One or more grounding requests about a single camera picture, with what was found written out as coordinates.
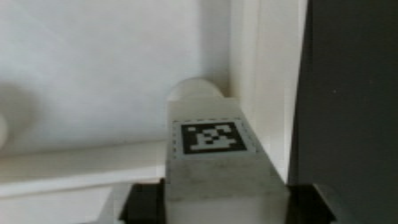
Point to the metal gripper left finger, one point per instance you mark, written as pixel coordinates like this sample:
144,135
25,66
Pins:
144,207

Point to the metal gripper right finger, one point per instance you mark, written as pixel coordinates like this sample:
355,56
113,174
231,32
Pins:
307,208

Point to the white table leg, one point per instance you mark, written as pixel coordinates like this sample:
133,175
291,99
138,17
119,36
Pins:
224,188

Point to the white square table top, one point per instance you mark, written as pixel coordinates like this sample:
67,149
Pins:
94,56

